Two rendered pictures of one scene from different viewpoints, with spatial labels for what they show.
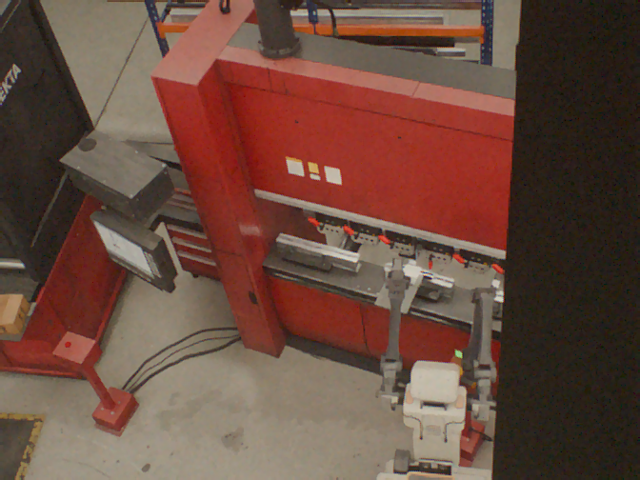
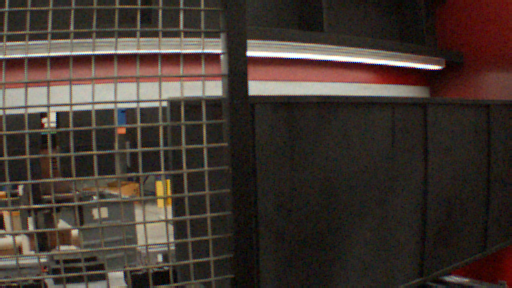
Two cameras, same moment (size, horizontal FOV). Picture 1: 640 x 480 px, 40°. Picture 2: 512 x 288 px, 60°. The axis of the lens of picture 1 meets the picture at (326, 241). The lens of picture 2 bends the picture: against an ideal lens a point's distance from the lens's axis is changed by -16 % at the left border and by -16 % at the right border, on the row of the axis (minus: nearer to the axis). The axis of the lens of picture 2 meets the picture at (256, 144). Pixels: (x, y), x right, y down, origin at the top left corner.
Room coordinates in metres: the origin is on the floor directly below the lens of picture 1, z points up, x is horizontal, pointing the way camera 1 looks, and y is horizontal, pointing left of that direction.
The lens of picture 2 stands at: (3.66, -1.59, 1.30)
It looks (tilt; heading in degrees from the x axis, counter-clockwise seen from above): 3 degrees down; 118
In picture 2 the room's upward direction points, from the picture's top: 2 degrees counter-clockwise
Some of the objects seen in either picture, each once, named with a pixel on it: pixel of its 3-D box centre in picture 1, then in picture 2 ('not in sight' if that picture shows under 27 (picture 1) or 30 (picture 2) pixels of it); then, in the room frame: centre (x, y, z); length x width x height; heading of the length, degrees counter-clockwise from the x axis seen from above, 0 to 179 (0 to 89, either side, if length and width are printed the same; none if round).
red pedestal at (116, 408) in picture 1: (95, 382); not in sight; (2.94, 1.50, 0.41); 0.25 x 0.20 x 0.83; 148
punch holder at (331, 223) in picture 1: (331, 219); not in sight; (3.13, -0.05, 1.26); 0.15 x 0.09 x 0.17; 58
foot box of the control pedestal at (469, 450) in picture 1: (462, 441); not in sight; (2.31, -0.56, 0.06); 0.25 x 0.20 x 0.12; 142
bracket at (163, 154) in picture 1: (148, 167); not in sight; (3.36, 0.84, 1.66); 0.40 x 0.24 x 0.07; 58
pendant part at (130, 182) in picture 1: (136, 220); not in sight; (3.13, 0.94, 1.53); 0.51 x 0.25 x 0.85; 46
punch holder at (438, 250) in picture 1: (438, 247); (156, 138); (2.81, -0.56, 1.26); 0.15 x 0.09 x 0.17; 58
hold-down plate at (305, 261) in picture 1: (307, 261); not in sight; (3.17, 0.13, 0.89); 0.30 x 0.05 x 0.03; 58
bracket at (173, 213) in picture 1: (171, 228); not in sight; (3.36, 0.84, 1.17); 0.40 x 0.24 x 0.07; 58
